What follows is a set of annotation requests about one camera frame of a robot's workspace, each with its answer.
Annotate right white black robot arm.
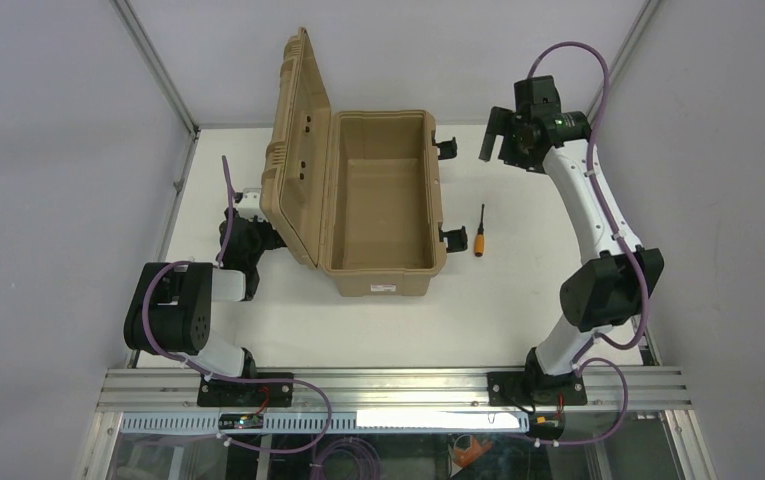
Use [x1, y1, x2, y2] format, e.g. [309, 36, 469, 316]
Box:
[479, 76, 664, 394]

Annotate coiled purple cable below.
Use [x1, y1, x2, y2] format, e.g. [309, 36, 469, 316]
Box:
[309, 435, 383, 480]

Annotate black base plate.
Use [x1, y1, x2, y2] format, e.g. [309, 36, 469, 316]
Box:
[486, 370, 588, 407]
[196, 372, 294, 408]

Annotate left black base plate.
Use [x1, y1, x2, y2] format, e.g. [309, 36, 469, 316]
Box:
[196, 372, 294, 408]

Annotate orange black screwdriver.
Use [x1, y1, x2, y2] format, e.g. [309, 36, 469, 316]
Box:
[473, 204, 485, 258]

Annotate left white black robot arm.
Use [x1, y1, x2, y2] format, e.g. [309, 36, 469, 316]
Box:
[123, 209, 285, 379]

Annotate tan plastic tool case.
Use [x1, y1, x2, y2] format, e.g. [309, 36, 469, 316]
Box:
[260, 28, 467, 297]

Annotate aluminium mounting rail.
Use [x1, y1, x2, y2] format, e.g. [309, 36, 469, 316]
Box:
[96, 366, 694, 413]

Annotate orange object under table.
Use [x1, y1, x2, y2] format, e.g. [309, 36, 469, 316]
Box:
[449, 434, 493, 469]

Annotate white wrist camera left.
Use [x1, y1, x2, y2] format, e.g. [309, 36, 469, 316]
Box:
[234, 188, 266, 221]

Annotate white slotted cable duct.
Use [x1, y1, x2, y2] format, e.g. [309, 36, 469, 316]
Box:
[120, 409, 529, 436]

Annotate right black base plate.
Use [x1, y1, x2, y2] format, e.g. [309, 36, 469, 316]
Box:
[486, 370, 588, 407]

